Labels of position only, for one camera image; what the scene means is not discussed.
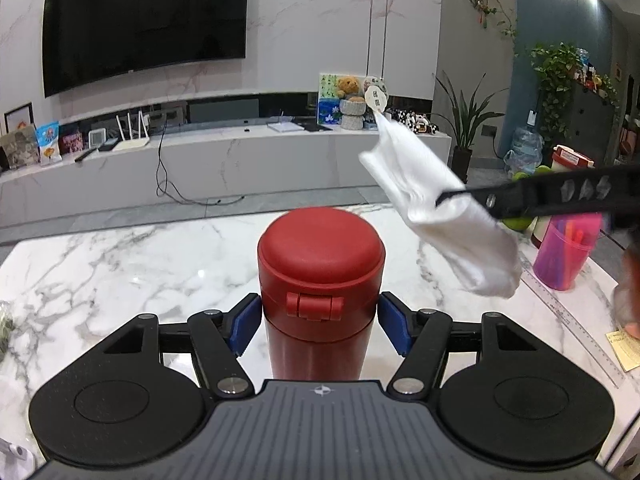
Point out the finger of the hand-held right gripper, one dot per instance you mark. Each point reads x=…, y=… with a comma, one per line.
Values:
x=550, y=192

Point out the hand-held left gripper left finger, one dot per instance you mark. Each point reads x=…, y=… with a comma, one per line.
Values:
x=246, y=324

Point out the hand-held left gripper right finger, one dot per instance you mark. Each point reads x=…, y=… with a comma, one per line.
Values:
x=392, y=322

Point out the red thermos bottle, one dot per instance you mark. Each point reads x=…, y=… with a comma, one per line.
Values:
x=320, y=260

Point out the white cloth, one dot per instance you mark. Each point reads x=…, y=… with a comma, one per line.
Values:
x=415, y=175

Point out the white jar with red lid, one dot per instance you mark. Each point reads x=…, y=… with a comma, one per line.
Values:
x=570, y=157

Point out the clear water jug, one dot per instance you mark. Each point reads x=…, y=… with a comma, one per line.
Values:
x=522, y=152

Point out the orange marker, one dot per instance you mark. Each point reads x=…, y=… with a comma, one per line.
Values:
x=576, y=235

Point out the pink translucent cup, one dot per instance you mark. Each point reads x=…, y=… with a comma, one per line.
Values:
x=560, y=265

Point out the dark grey cabinet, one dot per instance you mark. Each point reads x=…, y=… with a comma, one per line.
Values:
x=590, y=120

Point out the long-leaf potted plant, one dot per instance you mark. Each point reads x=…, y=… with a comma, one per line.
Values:
x=462, y=120

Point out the leafy green trailing plant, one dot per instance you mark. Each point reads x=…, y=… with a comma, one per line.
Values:
x=555, y=75

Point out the row of colourful figurines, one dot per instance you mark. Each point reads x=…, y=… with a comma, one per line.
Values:
x=595, y=77

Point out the clear plastic ruler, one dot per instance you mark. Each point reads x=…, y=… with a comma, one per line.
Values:
x=575, y=327

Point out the black and white plush toys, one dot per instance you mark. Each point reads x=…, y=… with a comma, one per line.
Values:
x=417, y=122

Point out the white marble television cabinet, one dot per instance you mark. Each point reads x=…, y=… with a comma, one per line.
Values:
x=250, y=160

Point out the yellow note paper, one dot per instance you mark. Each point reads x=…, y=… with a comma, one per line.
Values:
x=625, y=350

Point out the round white hand fan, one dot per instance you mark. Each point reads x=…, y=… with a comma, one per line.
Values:
x=376, y=96

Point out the white paper stack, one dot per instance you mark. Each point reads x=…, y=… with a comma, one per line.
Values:
x=284, y=127

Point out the hanging vine plant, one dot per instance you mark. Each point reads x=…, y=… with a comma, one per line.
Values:
x=482, y=0

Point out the flat black box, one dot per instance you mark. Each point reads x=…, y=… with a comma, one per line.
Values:
x=316, y=126

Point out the grey woven basket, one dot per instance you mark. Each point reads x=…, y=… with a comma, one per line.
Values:
x=352, y=115

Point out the brown teddy bear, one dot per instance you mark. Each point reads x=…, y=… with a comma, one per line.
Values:
x=349, y=87

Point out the green and blue painting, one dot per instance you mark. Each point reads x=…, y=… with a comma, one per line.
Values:
x=327, y=105

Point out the black remote control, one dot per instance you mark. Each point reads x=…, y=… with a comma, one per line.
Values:
x=86, y=154

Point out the small white desk device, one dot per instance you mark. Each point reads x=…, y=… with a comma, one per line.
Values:
x=97, y=137

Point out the pink printed box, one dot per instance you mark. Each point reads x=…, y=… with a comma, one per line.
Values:
x=72, y=142

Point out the blue snack bag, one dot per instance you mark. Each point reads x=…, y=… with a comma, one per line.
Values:
x=49, y=144

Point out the grey printed photo card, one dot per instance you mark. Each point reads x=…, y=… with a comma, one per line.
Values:
x=19, y=150

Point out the black picture frame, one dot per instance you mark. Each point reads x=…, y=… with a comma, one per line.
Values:
x=19, y=117

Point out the black wall television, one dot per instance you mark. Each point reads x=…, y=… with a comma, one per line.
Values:
x=145, y=20

